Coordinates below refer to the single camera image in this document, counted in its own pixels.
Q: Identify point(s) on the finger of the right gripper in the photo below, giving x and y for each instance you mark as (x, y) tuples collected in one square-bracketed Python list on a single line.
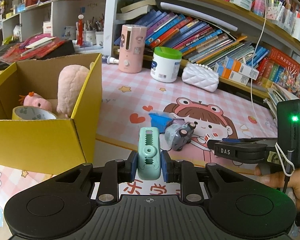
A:
[(248, 140)]

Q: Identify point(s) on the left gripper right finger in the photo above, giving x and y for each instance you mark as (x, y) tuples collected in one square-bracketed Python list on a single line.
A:
[(184, 173)]

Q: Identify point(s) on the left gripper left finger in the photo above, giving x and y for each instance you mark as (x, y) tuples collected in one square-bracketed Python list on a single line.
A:
[(114, 173)]

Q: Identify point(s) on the mint green stapler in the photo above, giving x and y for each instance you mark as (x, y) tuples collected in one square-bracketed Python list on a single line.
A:
[(149, 159)]

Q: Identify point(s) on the grey toy truck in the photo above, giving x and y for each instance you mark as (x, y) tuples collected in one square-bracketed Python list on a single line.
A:
[(177, 135)]

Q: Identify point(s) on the blue plastic piece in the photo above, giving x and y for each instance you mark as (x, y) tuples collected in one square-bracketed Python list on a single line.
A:
[(161, 120)]

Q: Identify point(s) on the large pink plush toy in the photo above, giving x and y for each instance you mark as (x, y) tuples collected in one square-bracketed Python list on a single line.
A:
[(70, 83)]

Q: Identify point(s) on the yellow tape roll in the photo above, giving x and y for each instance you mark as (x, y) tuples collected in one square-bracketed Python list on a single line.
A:
[(31, 113)]

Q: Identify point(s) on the small pink chick plush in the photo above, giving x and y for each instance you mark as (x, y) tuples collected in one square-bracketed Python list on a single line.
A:
[(35, 100)]

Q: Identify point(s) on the pink cartoon table mat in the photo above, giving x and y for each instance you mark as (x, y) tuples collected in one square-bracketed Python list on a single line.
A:
[(127, 100)]

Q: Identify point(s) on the stack of papers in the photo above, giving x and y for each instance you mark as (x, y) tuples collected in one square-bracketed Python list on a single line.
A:
[(277, 94)]

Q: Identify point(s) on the orange white box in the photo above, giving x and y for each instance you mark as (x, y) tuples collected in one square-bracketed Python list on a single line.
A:
[(241, 68)]

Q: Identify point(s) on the yellow cardboard box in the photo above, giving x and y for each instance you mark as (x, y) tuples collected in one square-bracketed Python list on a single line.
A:
[(49, 146)]

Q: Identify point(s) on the white quilted purse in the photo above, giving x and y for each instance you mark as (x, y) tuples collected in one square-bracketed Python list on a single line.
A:
[(200, 76)]

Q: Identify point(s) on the white jar green lid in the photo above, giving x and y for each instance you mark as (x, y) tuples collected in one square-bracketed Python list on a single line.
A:
[(165, 64)]

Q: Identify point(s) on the pink cylindrical humidifier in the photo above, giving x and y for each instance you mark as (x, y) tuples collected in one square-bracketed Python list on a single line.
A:
[(132, 45)]

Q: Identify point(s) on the white pen cup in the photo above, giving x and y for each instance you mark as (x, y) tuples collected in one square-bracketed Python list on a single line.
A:
[(90, 36)]

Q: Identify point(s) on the red figure pen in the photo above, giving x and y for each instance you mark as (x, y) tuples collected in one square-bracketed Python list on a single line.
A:
[(80, 30)]

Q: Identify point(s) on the red envelopes pile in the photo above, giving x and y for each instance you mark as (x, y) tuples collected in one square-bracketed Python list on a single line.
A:
[(32, 48)]

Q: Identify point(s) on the white cube shelf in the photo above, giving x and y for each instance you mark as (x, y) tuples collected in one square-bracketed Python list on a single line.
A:
[(59, 19)]

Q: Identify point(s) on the black camera with screen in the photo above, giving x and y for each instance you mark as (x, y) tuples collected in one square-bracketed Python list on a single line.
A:
[(288, 129)]

